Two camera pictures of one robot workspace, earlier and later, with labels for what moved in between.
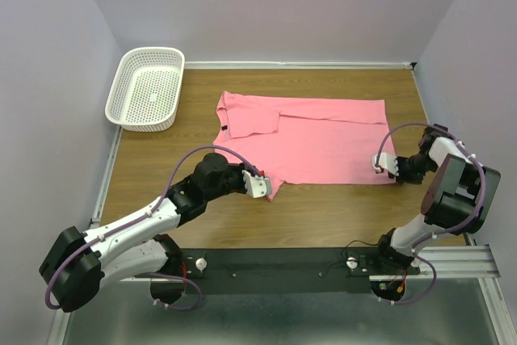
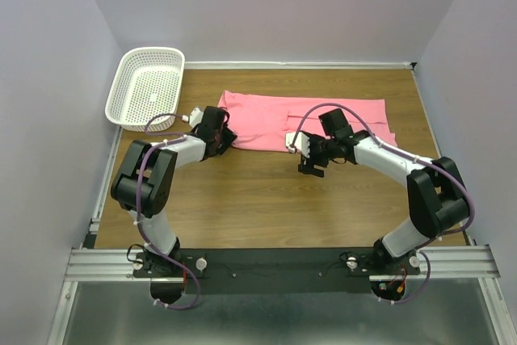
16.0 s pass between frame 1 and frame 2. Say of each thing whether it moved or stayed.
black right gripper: moved
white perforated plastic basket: stayed
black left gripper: moved
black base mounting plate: stayed
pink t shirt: moved
